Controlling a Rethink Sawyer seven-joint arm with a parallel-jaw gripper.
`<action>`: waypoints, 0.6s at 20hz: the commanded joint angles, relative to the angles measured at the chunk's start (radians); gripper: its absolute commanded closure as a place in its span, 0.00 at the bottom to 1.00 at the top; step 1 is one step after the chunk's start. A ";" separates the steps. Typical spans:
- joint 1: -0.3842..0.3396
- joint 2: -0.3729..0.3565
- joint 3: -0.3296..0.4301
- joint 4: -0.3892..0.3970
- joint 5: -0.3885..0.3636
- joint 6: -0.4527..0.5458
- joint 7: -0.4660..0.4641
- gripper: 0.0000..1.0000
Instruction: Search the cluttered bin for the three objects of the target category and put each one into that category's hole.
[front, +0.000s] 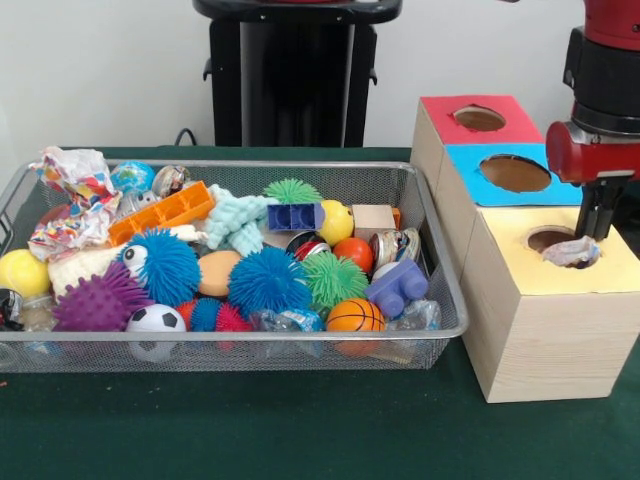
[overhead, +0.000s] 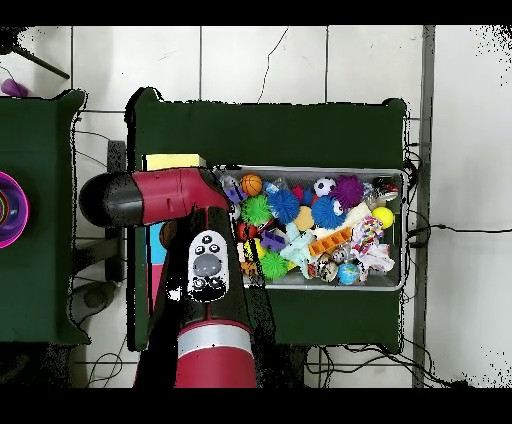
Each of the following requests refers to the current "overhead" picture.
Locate wooden box with three holes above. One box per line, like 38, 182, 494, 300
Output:
142, 153, 207, 317

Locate shallow wire mesh bin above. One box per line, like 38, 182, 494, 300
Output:
215, 164, 407, 292

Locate purple spiky ball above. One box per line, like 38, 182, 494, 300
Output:
329, 174, 365, 211

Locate dark green table cloth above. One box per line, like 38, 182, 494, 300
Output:
0, 89, 91, 347
125, 87, 409, 353

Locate black tripod leg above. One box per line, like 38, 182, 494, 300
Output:
0, 39, 71, 80

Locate black cable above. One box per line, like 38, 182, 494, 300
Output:
405, 222, 512, 247

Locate green puffer ball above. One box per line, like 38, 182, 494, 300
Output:
241, 194, 274, 227

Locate crumpled colourful spotted paper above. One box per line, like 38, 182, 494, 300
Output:
350, 215, 395, 282

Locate orange basketball toy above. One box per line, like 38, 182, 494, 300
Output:
240, 173, 264, 198

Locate lavender building block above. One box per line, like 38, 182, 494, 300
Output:
224, 186, 248, 206

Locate long orange building block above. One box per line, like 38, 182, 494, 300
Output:
308, 226, 353, 258

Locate blue puffer ball with eye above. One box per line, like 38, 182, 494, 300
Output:
310, 195, 348, 230

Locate purple and pink bowl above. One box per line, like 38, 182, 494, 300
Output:
0, 171, 31, 249

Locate black and white soccer ball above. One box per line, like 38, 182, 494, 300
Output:
313, 176, 337, 198

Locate small purple object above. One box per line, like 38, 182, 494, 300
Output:
0, 77, 30, 98

